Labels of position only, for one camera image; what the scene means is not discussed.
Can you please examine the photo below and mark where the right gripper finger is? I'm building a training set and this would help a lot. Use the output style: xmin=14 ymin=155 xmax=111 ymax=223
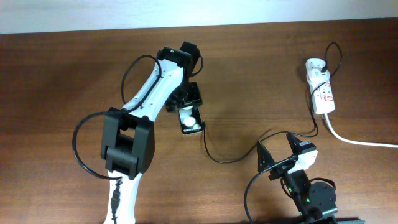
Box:
xmin=286 ymin=133 xmax=313 ymax=155
xmin=256 ymin=141 xmax=275 ymax=173

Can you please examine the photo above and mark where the black Galaxy flip phone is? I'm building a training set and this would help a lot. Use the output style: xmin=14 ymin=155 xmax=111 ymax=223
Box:
xmin=178 ymin=106 xmax=203 ymax=135

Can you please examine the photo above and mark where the black USB charging cable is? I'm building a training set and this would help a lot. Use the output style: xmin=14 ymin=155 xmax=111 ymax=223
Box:
xmin=201 ymin=42 xmax=343 ymax=164

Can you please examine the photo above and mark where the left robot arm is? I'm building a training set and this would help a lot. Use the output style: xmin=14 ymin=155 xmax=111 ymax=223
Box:
xmin=101 ymin=42 xmax=203 ymax=223

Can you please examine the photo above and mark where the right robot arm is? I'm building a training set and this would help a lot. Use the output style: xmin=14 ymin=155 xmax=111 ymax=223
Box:
xmin=251 ymin=133 xmax=366 ymax=223

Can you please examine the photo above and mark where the white power strip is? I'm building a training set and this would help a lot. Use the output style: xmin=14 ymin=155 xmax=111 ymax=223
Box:
xmin=305 ymin=58 xmax=335 ymax=114

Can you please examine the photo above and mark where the white power strip cord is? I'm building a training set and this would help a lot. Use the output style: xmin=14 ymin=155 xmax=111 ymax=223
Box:
xmin=322 ymin=113 xmax=398 ymax=149

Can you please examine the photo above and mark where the white USB wall charger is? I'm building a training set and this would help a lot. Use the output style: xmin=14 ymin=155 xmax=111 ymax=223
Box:
xmin=307 ymin=67 xmax=330 ymax=85

